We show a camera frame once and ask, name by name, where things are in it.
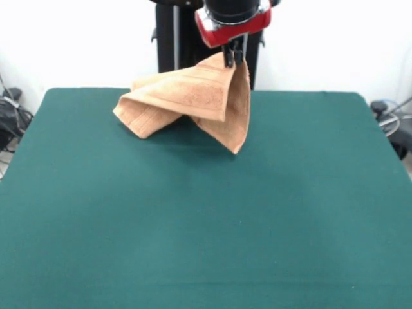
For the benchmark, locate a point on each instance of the tan terry towel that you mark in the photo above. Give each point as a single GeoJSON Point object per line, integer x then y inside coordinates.
{"type": "Point", "coordinates": [199, 96]}

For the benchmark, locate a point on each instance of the dark green table cloth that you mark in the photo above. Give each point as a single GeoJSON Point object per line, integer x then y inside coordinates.
{"type": "Point", "coordinates": [128, 225]}

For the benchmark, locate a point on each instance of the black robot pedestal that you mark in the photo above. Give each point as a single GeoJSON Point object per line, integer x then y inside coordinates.
{"type": "Point", "coordinates": [180, 48]}

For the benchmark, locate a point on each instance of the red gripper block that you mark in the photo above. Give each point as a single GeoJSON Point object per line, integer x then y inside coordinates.
{"type": "Point", "coordinates": [238, 30]}

